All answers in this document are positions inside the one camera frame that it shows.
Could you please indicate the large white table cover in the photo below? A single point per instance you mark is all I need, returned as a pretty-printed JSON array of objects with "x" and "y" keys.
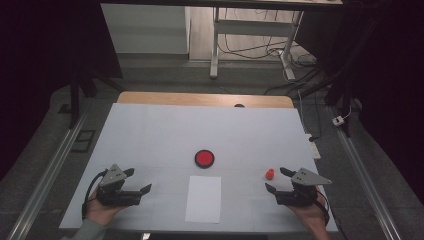
[{"x": 186, "y": 133}]

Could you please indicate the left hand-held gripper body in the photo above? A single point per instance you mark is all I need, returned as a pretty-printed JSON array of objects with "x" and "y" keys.
[{"x": 116, "y": 196}]

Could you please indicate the white cabinet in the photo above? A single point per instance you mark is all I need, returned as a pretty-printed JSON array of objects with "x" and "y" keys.
[{"x": 143, "y": 30}]

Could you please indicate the person's right hand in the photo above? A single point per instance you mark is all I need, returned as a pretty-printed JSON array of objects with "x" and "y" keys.
[{"x": 310, "y": 215}]

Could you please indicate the dark curtain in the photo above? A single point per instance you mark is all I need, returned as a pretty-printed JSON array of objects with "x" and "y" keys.
[
  {"x": 393, "y": 83},
  {"x": 36, "y": 66}
]

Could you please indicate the white plug adapter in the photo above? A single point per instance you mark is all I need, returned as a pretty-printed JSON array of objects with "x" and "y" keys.
[{"x": 338, "y": 120}]

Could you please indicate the white power strip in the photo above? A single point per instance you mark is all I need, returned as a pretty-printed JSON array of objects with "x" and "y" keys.
[{"x": 313, "y": 148}]

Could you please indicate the round red ink pad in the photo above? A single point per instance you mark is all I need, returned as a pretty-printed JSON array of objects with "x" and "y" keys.
[{"x": 204, "y": 158}]

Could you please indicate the small white paper sheet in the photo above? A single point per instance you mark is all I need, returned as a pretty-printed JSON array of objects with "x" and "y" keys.
[{"x": 203, "y": 200}]

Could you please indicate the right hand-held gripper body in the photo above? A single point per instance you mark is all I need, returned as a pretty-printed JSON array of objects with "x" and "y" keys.
[{"x": 298, "y": 195}]

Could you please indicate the small red stamp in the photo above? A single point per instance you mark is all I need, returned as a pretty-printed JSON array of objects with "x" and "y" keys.
[{"x": 269, "y": 173}]

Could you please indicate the black stand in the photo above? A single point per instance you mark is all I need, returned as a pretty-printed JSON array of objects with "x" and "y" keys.
[
  {"x": 74, "y": 100},
  {"x": 345, "y": 100}
]

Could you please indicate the dark table grommet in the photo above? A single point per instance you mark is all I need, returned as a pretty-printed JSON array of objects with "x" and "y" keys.
[{"x": 239, "y": 105}]

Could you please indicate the metal floor rail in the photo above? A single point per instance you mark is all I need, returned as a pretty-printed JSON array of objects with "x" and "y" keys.
[
  {"x": 50, "y": 173},
  {"x": 363, "y": 180}
]

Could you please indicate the person's left hand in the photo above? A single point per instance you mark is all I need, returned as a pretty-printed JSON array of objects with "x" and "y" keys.
[{"x": 101, "y": 213}]

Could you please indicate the white desk frame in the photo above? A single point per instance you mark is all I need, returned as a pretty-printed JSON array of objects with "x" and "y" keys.
[{"x": 250, "y": 27}]

